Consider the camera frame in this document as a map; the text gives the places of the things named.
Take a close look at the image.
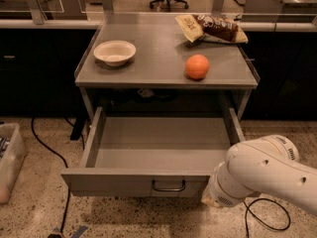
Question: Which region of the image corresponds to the grey top drawer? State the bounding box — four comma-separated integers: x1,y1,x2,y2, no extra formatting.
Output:
61,108,245,197

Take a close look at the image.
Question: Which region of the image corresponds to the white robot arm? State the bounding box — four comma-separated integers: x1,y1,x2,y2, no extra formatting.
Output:
201,135,317,215

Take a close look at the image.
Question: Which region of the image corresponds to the grey metal drawer cabinet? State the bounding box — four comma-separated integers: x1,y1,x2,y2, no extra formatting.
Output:
75,13,258,114

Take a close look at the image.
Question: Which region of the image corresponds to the orange fruit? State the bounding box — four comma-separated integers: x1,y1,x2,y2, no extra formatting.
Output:
185,55,209,79

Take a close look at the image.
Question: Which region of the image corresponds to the white bowl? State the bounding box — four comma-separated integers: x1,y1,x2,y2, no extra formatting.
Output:
93,41,136,66

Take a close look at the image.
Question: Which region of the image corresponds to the brown yellow chip bag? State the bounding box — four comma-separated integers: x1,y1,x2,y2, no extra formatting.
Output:
175,14,249,44

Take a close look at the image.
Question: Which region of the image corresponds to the blue tape on floor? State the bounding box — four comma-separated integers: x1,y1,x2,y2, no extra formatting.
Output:
48,224,89,238

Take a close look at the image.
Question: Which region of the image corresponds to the clear plastic storage bin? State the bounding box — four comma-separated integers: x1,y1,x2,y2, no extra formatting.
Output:
0,123,27,204

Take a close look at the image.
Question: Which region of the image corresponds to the black cable left floor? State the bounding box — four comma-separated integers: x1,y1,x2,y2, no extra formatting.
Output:
30,116,72,235

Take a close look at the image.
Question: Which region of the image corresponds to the black cable floor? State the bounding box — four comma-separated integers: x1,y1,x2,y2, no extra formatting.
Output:
242,197,292,238
30,116,72,235

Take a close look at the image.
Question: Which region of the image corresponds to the black cable right floor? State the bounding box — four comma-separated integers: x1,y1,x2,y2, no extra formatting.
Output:
242,197,292,238

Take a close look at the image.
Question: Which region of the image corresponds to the white horizontal rail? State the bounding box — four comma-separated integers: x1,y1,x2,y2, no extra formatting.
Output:
0,19,317,33

